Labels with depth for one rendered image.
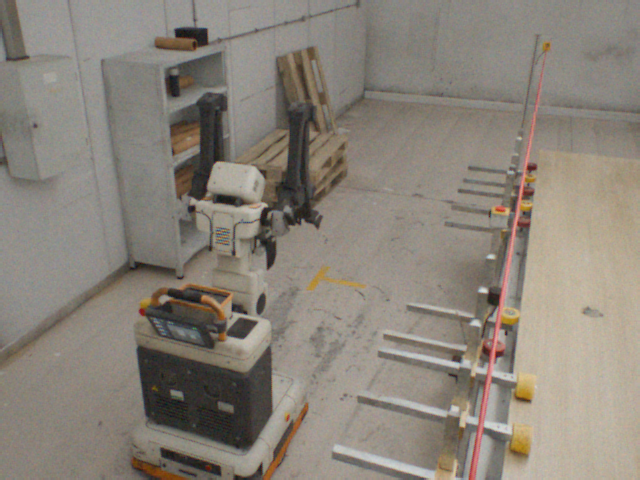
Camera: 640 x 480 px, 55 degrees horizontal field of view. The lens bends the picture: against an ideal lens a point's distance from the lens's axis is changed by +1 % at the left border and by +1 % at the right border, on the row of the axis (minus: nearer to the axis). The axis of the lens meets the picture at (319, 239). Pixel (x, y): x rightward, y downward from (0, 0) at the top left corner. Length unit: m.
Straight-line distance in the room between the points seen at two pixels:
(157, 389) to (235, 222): 0.80
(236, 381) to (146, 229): 2.26
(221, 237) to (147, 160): 1.79
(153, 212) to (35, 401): 1.52
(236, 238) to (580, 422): 1.46
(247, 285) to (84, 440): 1.19
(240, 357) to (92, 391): 1.41
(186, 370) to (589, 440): 1.52
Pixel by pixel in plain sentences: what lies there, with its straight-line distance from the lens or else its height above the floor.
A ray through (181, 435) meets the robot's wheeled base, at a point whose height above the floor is 0.28.
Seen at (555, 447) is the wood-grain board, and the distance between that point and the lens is 2.02.
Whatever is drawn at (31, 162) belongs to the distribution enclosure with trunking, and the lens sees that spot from 3.65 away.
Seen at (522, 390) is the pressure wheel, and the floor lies 0.95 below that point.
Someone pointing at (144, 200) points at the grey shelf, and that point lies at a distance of 4.47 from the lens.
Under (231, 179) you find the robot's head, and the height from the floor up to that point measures 1.34.
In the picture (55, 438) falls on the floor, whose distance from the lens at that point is 3.44.
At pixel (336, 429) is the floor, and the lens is 3.25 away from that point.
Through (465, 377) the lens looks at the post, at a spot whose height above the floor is 1.09.
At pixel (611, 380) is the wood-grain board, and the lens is 2.36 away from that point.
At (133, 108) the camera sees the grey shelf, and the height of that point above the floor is 1.25.
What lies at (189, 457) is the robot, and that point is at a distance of 2.82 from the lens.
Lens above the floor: 2.23
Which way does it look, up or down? 26 degrees down
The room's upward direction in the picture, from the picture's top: 1 degrees clockwise
